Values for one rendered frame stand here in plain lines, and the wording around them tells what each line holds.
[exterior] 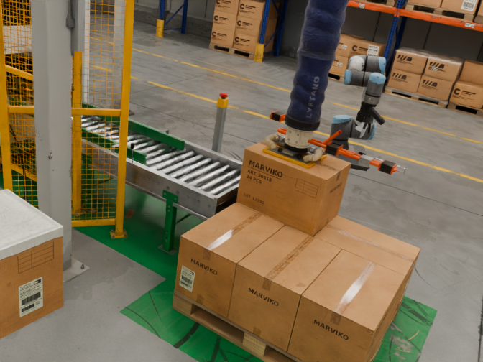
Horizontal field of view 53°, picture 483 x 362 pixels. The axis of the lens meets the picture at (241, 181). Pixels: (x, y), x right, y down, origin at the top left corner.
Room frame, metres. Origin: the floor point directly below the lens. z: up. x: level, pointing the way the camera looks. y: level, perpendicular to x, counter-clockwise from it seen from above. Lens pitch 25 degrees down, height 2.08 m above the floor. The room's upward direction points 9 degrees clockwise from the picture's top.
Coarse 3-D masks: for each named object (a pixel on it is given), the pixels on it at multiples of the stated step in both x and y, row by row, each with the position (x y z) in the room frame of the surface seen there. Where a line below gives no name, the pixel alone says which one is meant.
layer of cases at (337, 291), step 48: (192, 240) 2.39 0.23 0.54; (240, 240) 2.48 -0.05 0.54; (288, 240) 2.57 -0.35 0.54; (336, 240) 2.66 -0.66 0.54; (384, 240) 2.76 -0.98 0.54; (192, 288) 2.36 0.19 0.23; (240, 288) 2.21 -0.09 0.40; (288, 288) 2.08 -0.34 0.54; (336, 288) 2.15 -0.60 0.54; (384, 288) 2.22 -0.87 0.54; (288, 336) 2.05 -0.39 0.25; (336, 336) 1.93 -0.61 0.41
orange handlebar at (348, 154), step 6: (282, 132) 3.02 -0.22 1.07; (318, 144) 2.90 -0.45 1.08; (342, 150) 2.86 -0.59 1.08; (348, 150) 2.85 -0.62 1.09; (348, 156) 2.80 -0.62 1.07; (354, 156) 2.78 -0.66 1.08; (360, 156) 2.80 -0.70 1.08; (372, 162) 2.72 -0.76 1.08; (378, 162) 2.75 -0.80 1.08; (396, 168) 2.68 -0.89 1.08
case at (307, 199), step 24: (264, 144) 3.09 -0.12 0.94; (264, 168) 2.88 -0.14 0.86; (288, 168) 2.80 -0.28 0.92; (312, 168) 2.81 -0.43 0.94; (336, 168) 2.87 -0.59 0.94; (240, 192) 2.95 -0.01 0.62; (264, 192) 2.86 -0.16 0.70; (288, 192) 2.78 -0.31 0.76; (312, 192) 2.70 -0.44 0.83; (336, 192) 2.88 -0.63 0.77; (288, 216) 2.76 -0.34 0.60; (312, 216) 2.68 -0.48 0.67
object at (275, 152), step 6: (264, 150) 2.95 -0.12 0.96; (270, 150) 2.94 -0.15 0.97; (276, 150) 2.96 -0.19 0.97; (276, 156) 2.90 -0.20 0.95; (282, 156) 2.89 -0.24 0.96; (288, 156) 2.89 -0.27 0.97; (294, 156) 2.91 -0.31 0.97; (300, 156) 2.87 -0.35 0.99; (294, 162) 2.84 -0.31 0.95; (300, 162) 2.83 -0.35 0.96; (306, 162) 2.83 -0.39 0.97; (312, 162) 2.86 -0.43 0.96
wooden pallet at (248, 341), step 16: (176, 304) 2.40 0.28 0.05; (192, 304) 2.35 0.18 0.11; (400, 304) 2.70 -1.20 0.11; (208, 320) 2.33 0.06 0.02; (224, 320) 2.24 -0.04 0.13; (224, 336) 2.23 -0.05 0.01; (240, 336) 2.24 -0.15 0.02; (256, 336) 2.13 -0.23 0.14; (256, 352) 2.12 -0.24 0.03; (272, 352) 2.16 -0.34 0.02
